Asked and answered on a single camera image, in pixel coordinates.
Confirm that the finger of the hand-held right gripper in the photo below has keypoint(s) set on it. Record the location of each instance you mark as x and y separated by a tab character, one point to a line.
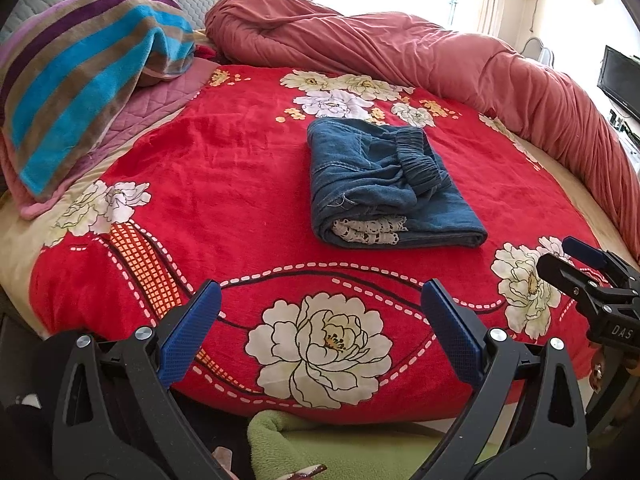
585	252
570	275

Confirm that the beige bed sheet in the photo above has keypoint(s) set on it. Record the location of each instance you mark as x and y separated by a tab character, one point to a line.
575	185

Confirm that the striped fleece blanket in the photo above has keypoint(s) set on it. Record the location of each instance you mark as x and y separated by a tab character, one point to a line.
75	85

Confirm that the pink quilted pillow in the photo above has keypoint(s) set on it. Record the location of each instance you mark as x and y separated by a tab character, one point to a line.
150	105

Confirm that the green fleece clothing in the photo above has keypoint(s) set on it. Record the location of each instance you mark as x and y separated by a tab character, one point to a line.
350	445

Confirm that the person's right hand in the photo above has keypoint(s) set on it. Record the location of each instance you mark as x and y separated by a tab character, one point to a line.
597	372

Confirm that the blue denim pants lace trim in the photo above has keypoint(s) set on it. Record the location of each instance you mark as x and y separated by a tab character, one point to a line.
370	180

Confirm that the television stand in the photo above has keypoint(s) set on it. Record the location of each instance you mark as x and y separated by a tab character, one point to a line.
625	132

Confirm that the black flat screen television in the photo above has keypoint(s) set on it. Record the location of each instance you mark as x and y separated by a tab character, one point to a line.
620	80

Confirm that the red floral blanket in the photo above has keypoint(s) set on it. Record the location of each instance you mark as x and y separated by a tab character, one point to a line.
225	185

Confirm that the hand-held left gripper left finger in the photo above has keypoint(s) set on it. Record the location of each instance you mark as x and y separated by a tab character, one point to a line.
192	330

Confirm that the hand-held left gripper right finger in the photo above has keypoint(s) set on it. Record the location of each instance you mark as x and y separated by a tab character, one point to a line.
452	330

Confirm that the salmon pink quilt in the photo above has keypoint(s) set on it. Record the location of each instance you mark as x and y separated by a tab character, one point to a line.
400	45

